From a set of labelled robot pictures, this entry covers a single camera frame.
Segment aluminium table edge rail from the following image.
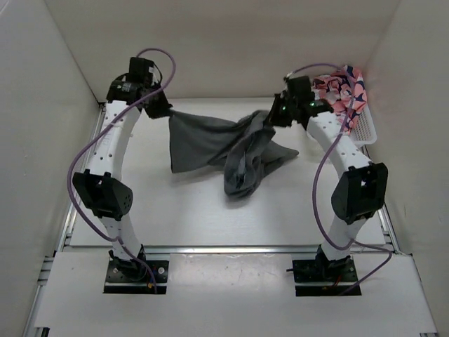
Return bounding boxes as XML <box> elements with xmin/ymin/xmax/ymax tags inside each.
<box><xmin>62</xmin><ymin>242</ymin><xmax>394</xmax><ymax>255</ymax></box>

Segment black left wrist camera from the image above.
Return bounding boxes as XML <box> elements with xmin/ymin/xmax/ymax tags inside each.
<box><xmin>126</xmin><ymin>57</ymin><xmax>159</xmax><ymax>86</ymax></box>

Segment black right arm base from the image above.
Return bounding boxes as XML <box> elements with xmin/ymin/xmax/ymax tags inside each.
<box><xmin>286</xmin><ymin>247</ymin><xmax>362</xmax><ymax>297</ymax></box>

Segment grey shorts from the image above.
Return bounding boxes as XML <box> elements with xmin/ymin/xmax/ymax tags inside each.
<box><xmin>168</xmin><ymin>110</ymin><xmax>299</xmax><ymax>200</ymax></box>

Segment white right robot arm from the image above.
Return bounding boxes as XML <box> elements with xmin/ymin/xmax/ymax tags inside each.
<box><xmin>267</xmin><ymin>91</ymin><xmax>388</xmax><ymax>281</ymax></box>

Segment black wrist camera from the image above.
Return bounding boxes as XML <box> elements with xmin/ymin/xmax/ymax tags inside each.
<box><xmin>126</xmin><ymin>57</ymin><xmax>159</xmax><ymax>86</ymax></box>
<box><xmin>286</xmin><ymin>76</ymin><xmax>315</xmax><ymax>102</ymax></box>

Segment white plastic basket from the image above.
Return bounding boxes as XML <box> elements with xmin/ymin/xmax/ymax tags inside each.
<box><xmin>349</xmin><ymin>105</ymin><xmax>377</xmax><ymax>148</ymax></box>

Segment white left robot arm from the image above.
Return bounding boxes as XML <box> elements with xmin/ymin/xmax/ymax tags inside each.
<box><xmin>67</xmin><ymin>65</ymin><xmax>167</xmax><ymax>281</ymax></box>

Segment pink patterned shorts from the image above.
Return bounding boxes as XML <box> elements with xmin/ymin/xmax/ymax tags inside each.
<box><xmin>311</xmin><ymin>65</ymin><xmax>368</xmax><ymax>132</ymax></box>

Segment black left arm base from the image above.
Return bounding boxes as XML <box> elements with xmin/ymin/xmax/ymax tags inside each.
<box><xmin>103</xmin><ymin>249</ymin><xmax>169</xmax><ymax>295</ymax></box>

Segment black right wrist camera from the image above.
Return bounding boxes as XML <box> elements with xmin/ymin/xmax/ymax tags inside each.
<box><xmin>286</xmin><ymin>76</ymin><xmax>315</xmax><ymax>102</ymax></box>

